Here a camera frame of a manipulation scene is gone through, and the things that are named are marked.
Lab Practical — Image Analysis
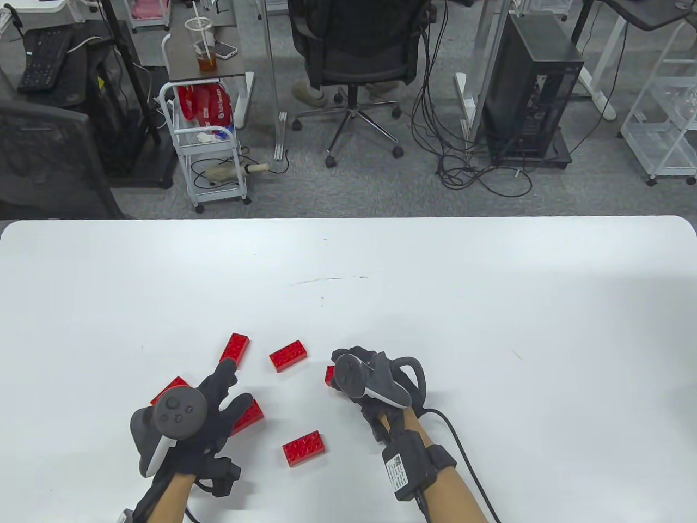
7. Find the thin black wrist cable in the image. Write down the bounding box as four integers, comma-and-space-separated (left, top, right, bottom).
184, 477, 218, 523

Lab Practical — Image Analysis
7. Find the black computer tower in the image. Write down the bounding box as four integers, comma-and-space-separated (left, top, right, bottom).
482, 12, 585, 163

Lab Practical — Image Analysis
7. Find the thick black wrist cable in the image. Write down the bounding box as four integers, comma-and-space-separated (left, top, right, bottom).
417, 409, 504, 523

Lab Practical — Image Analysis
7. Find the white rolling cart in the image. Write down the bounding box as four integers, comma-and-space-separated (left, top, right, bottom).
159, 82, 253, 214

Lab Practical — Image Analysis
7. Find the black curved desktop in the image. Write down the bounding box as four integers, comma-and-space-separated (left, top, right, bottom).
599, 0, 697, 32

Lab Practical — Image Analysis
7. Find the black keyboard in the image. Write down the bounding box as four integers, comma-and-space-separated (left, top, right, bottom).
16, 27, 75, 93

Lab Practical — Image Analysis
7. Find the person's left forearm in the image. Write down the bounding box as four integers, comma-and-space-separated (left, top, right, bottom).
144, 473, 197, 523

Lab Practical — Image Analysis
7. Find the white desk leg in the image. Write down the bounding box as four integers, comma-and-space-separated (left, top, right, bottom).
577, 0, 619, 121
256, 0, 289, 162

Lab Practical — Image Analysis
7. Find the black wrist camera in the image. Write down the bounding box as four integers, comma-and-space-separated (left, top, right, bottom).
197, 457, 242, 497

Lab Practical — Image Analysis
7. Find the dark wood side table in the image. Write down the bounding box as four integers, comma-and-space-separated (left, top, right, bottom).
163, 0, 256, 130

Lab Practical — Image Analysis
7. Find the white wire cart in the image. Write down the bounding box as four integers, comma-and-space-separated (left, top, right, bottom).
618, 22, 697, 187

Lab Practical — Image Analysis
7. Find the white desk frame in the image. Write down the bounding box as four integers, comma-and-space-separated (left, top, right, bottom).
454, 0, 515, 160

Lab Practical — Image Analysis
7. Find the person's right hand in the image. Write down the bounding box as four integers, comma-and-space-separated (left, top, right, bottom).
332, 346, 426, 443

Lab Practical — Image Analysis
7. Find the beige handheld tool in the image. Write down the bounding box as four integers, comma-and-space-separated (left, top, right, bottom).
203, 162, 271, 183

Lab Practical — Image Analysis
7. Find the tangle of black cables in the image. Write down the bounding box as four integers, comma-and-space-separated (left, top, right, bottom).
409, 0, 534, 198

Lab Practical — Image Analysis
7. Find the person's left hand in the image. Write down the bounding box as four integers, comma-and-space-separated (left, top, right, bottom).
158, 358, 254, 480

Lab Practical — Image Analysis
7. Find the grey mesh chair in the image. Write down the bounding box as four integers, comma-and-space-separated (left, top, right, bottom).
0, 68, 129, 220

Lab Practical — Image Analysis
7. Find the pink storage bin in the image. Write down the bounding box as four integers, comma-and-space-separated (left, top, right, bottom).
130, 0, 172, 29

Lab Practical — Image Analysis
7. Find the plastic cup with straw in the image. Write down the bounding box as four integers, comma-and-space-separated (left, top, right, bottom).
184, 0, 218, 73

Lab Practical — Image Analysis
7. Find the red plastic bag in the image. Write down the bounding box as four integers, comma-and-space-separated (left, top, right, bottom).
178, 84, 235, 131

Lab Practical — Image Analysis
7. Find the black tower floor stand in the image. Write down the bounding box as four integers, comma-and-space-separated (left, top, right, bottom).
490, 126, 573, 171

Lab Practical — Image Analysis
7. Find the black desk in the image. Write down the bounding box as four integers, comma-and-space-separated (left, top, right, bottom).
0, 19, 143, 118

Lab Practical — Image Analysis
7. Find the white desk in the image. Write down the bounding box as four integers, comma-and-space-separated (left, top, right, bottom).
0, 0, 74, 25

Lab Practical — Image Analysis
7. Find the black mesh office chair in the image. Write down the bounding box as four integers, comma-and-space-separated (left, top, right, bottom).
286, 0, 437, 168

